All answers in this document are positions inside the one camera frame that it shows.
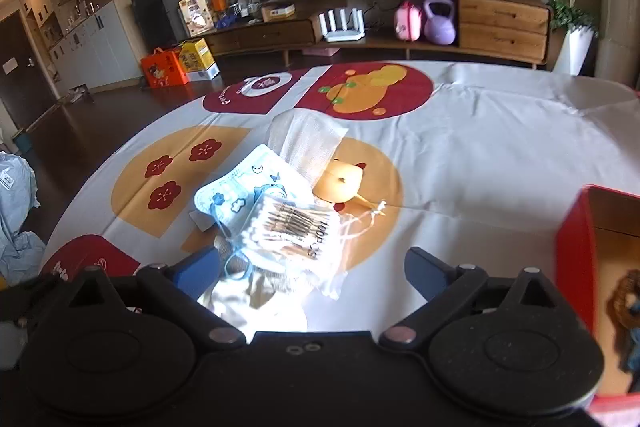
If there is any yellow white gift box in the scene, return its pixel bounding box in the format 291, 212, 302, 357
179, 0, 216, 38

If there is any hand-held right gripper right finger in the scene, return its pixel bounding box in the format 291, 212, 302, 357
378, 246, 563, 348

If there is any printed white tablecloth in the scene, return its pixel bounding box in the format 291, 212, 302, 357
37, 61, 640, 343

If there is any cotton swab bag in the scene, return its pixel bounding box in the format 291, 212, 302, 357
240, 194, 351, 298

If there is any pink piggy bag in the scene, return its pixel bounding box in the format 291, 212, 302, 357
394, 2, 426, 42

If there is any clear plastic bag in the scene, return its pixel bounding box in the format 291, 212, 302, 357
265, 109, 348, 188

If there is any white towel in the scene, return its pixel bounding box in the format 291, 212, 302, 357
200, 272, 308, 333

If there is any purple kettlebell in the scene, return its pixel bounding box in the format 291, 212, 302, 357
422, 0, 457, 45

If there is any brown soft toy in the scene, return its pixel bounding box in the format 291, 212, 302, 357
607, 269, 640, 378

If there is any white router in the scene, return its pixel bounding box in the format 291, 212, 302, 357
319, 7, 366, 42

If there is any white planter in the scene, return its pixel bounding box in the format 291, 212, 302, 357
552, 27, 596, 78

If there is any blue printed face mask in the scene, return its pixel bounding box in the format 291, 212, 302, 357
194, 144, 313, 283

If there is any grey blue plastic bag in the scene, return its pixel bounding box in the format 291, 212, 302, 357
0, 152, 48, 283

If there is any dark door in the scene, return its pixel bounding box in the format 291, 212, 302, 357
0, 12, 56, 132

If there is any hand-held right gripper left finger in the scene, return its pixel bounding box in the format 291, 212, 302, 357
65, 246, 248, 345

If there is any black cabinet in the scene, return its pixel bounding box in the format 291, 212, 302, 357
130, 0, 193, 50

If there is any wooden TV cabinet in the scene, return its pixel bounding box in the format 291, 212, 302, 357
200, 0, 553, 68

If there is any red gift box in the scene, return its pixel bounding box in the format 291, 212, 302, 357
140, 48, 191, 90

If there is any yellow carton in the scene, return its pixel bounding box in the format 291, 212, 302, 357
177, 38, 221, 82

